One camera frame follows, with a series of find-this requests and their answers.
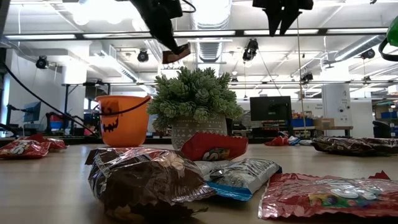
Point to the potted green succulent plant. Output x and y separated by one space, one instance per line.
192 93

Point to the green plastic bucket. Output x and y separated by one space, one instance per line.
394 31

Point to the orange pumpkin face bucket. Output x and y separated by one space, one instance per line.
130 124

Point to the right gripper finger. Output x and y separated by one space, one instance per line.
275 18
287 18

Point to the black ceiling camera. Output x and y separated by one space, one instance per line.
307 77
250 49
143 56
368 53
42 63

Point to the black computer monitor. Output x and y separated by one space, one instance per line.
270 109

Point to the black bar with light strips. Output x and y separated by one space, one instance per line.
239 32

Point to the silver ventilation duct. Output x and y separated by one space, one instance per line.
211 51

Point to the wooden desk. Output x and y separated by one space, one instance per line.
339 127

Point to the white column with signs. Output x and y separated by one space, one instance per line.
337 105

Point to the small dark monitor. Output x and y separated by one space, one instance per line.
32 112

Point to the red storage bin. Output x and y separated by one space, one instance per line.
57 118

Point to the black metal stand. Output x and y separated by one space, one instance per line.
66 105

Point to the black office chair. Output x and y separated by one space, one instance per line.
382 129

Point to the brown Snickers candy bar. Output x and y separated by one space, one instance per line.
339 146
149 183

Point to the blue storage bins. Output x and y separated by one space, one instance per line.
390 115

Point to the cardboard box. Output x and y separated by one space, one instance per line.
325 122

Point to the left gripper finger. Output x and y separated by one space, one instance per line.
178 35
164 34

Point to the blue storage box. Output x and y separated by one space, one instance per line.
301 122

